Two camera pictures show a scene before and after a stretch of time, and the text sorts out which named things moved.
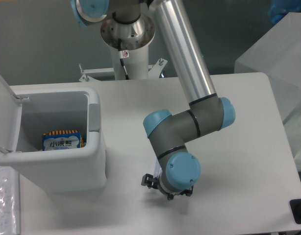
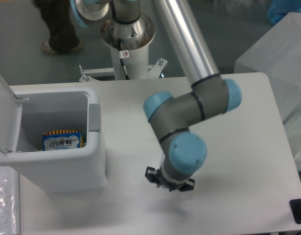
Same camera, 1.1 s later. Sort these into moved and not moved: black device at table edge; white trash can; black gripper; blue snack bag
Moved: black gripper
Not moved: blue snack bag; black device at table edge; white trash can
